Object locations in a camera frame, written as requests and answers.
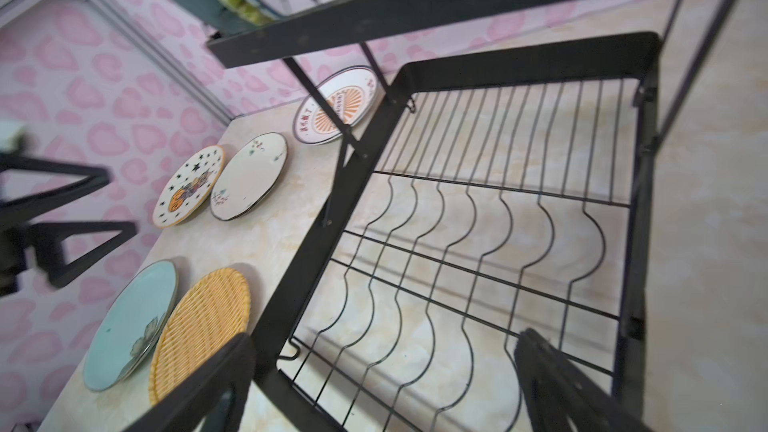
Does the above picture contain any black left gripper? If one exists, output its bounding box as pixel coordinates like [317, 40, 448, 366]
[0, 131, 139, 298]

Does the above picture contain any orange woven plate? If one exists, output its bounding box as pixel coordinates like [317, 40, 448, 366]
[148, 268, 251, 406]

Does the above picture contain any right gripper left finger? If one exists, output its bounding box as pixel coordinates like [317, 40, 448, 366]
[127, 333, 256, 431]

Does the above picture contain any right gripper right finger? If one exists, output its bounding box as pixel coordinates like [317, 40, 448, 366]
[514, 328, 648, 432]

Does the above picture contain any black wire dish rack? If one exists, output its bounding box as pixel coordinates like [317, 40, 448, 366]
[206, 0, 768, 432]

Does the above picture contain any white plate orange sun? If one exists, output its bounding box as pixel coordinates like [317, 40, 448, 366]
[293, 66, 380, 145]

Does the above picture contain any light blue flower plate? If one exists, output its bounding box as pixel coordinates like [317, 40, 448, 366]
[83, 260, 179, 392]

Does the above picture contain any star pattern cat plate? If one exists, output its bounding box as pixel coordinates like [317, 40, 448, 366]
[151, 145, 226, 229]

